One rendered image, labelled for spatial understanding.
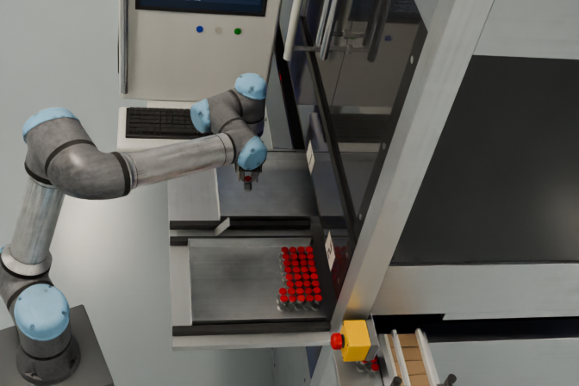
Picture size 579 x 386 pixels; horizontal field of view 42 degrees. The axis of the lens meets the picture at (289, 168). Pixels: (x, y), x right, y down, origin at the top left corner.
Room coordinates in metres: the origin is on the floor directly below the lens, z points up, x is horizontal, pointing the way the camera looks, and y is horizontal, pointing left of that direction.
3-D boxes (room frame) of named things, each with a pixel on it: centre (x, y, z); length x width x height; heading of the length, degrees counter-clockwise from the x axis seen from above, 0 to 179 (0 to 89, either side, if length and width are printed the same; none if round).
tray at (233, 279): (1.21, 0.03, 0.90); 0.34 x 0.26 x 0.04; 106
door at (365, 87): (1.35, -0.14, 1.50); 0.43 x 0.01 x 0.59; 16
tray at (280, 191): (1.57, 0.03, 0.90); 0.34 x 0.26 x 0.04; 106
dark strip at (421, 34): (1.16, -0.18, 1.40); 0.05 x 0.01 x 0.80; 16
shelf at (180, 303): (1.38, 0.05, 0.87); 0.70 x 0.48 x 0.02; 16
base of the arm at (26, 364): (0.93, 0.48, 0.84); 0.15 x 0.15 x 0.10
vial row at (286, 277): (1.24, -0.06, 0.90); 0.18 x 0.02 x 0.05; 16
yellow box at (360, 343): (1.03, -0.24, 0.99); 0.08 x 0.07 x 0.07; 106
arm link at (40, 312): (0.94, 0.49, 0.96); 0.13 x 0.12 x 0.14; 43
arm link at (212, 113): (1.37, 0.19, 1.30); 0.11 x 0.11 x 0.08; 43
